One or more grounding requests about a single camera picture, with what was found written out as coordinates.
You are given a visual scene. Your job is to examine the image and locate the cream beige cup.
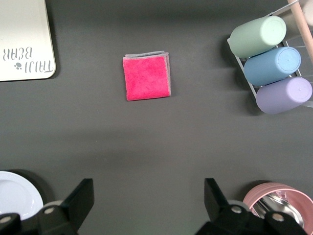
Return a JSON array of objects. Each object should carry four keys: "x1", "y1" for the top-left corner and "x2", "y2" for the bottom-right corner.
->
[{"x1": 301, "y1": 0, "x2": 313, "y2": 26}]

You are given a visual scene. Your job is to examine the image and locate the white wire cup rack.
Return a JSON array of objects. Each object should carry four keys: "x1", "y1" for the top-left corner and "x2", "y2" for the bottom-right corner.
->
[{"x1": 226, "y1": 0, "x2": 313, "y2": 109}]

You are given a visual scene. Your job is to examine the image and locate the cream bear print tray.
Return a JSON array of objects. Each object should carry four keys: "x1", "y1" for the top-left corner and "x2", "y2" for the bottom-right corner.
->
[{"x1": 0, "y1": 0, "x2": 57, "y2": 82}]

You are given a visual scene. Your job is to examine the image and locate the pink folded cloth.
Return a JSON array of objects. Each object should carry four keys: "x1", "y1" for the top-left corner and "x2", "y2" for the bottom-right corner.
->
[{"x1": 122, "y1": 50, "x2": 172, "y2": 102}]

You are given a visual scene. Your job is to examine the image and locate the lilac purple cup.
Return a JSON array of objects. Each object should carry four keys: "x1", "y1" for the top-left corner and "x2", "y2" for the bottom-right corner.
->
[{"x1": 255, "y1": 77, "x2": 313, "y2": 115}]

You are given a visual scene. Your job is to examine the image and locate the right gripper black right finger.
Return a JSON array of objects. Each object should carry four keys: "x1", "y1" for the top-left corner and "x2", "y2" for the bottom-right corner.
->
[{"x1": 194, "y1": 178, "x2": 309, "y2": 235}]

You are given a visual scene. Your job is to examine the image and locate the light blue cup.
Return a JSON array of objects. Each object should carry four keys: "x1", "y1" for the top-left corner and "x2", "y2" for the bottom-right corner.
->
[{"x1": 243, "y1": 46, "x2": 302, "y2": 87}]

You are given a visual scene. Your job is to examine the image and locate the pink ribbed bowl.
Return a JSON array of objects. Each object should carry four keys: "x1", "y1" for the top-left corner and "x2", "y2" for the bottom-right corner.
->
[{"x1": 242, "y1": 182, "x2": 313, "y2": 235}]

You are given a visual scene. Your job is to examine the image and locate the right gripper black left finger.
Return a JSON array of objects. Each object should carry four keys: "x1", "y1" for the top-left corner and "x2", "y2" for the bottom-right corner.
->
[{"x1": 0, "y1": 178, "x2": 95, "y2": 235}]

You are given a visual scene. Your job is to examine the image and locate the white round plate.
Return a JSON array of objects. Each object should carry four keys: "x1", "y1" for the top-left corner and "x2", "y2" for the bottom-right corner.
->
[{"x1": 0, "y1": 170, "x2": 45, "y2": 221}]

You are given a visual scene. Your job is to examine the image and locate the mint green cup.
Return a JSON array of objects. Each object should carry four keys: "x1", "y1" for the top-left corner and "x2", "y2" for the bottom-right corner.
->
[{"x1": 229, "y1": 16, "x2": 288, "y2": 59}]

